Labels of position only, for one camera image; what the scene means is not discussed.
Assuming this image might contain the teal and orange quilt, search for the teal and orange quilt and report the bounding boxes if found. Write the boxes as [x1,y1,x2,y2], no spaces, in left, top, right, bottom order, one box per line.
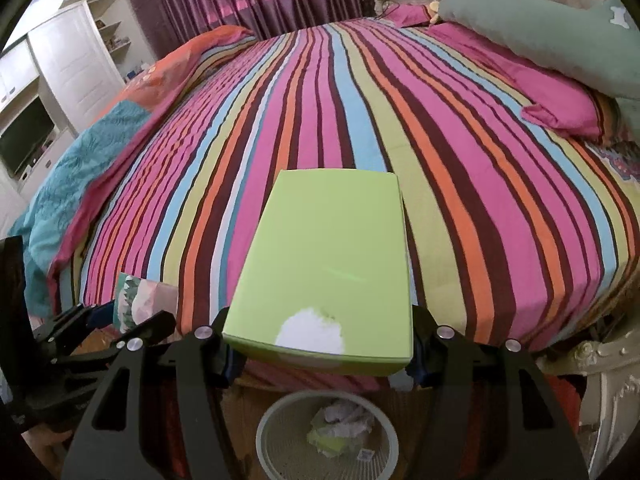
[9,25,256,320]

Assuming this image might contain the striped colourful bed sheet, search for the striped colourful bed sheet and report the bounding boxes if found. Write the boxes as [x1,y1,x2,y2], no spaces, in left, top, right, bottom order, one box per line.
[46,16,640,391]

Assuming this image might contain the white plastic bag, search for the white plastic bag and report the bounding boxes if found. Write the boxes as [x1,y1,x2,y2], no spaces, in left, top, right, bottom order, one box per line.
[311,399,375,439]

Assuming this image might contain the green plush dog pillow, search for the green plush dog pillow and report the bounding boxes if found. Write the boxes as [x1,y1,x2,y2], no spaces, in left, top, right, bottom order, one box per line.
[437,0,640,141]

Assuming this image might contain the small pink patterned box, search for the small pink patterned box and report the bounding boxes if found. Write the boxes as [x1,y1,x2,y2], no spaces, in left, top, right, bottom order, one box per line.
[113,273,179,333]

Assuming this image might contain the television screen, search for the television screen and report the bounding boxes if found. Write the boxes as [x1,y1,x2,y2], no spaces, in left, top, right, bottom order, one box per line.
[0,98,54,177]

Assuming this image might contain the white mesh waste basket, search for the white mesh waste basket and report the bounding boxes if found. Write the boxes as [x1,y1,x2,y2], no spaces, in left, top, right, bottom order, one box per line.
[255,390,399,479]

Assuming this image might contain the magenta pillow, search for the magenta pillow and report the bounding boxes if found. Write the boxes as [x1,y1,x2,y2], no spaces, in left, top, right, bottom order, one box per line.
[378,3,629,146]

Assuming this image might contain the white wardrobe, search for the white wardrobe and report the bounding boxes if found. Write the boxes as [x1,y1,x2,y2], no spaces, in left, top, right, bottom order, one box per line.
[1,0,155,231]

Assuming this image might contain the green box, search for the green box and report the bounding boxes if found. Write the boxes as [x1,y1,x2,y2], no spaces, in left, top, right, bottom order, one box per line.
[306,426,363,458]
[222,169,413,376]

